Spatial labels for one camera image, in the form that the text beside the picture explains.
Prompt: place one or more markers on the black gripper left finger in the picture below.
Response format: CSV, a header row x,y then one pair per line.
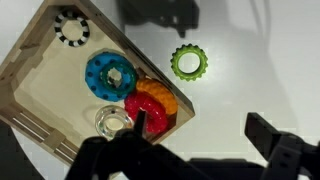
x,y
133,156

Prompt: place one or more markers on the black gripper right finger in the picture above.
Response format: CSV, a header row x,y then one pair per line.
x,y
286,153

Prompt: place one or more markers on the light wooden box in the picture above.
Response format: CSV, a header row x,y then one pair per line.
x,y
56,83

